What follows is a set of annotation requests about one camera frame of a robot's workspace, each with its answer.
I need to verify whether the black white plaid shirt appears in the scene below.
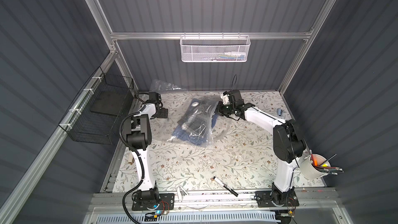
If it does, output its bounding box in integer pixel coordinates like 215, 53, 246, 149
177, 98, 218, 140

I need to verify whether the blue checked shirt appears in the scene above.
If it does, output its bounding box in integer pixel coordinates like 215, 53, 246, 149
172, 96, 219, 147

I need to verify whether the clear plastic vacuum bag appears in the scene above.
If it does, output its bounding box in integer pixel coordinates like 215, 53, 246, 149
149, 79, 234, 148

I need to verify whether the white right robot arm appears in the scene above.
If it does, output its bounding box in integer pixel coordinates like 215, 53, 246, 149
216, 90, 306, 193

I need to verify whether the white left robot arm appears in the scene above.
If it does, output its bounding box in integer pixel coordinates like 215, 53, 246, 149
119, 92, 169, 192

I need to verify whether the black white marker pen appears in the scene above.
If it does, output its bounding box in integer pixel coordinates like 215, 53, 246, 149
212, 176, 238, 197

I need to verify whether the white zipper slider clip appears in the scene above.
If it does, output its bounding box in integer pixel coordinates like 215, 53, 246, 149
177, 186, 189, 199

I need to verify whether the white cup with pens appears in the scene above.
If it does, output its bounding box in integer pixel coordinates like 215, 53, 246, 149
298, 154, 344, 179

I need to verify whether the black wire wall basket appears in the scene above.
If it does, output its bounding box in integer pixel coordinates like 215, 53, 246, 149
59, 69, 134, 145

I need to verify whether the white wire wall basket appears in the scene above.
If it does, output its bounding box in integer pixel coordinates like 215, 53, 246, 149
179, 35, 251, 63

